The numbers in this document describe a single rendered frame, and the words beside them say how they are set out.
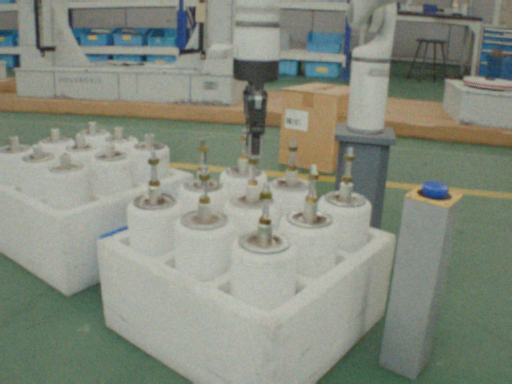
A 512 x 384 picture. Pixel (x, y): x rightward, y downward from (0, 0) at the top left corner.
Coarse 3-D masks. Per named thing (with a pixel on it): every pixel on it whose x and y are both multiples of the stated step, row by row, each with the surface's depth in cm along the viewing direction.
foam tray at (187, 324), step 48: (384, 240) 88; (144, 288) 78; (192, 288) 71; (336, 288) 75; (384, 288) 93; (144, 336) 82; (192, 336) 73; (240, 336) 66; (288, 336) 66; (336, 336) 79
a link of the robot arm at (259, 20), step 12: (240, 0) 73; (252, 0) 71; (264, 0) 71; (276, 0) 73; (240, 12) 73; (252, 12) 72; (264, 12) 72; (276, 12) 73; (240, 24) 74; (252, 24) 73; (264, 24) 73; (276, 24) 74
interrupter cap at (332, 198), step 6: (330, 192) 90; (336, 192) 90; (354, 192) 90; (324, 198) 88; (330, 198) 87; (336, 198) 88; (354, 198) 88; (360, 198) 88; (336, 204) 84; (342, 204) 84; (348, 204) 85; (354, 204) 85; (360, 204) 85
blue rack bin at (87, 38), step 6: (90, 30) 579; (114, 30) 567; (84, 36) 555; (90, 36) 553; (96, 36) 552; (102, 36) 551; (108, 36) 556; (84, 42) 558; (90, 42) 556; (96, 42) 555; (102, 42) 554; (108, 42) 558
